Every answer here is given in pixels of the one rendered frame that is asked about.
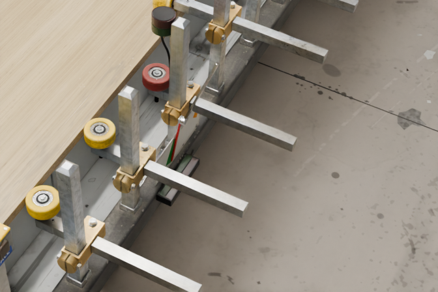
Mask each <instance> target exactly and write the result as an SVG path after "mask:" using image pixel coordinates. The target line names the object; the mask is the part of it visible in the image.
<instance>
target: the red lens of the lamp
mask: <svg viewBox="0 0 438 292"><path fill-rule="evenodd" d="M157 8H158V7H157ZM169 8H171V7H169ZM154 9H155V8H154ZM154 9H153V10H154ZM171 9H172V8H171ZM172 10H173V9H172ZM173 11H174V10H173ZM174 13H175V16H174V18H173V19H172V20H169V21H165V22H164V21H160V20H157V19H155V18H154V16H153V11H152V12H151V22H152V24H153V25H154V26H155V27H157V28H160V29H168V28H170V27H171V24H172V23H173V22H174V21H175V19H176V12H175V11H174Z"/></svg>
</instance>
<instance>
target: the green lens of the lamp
mask: <svg viewBox="0 0 438 292"><path fill-rule="evenodd" d="M151 30H152V32H153V33H154V34H155V35H158V36H160V37H167V36H169V35H171V28H169V29H159V28H157V27H155V26H154V25H153V24H152V22H151Z"/></svg>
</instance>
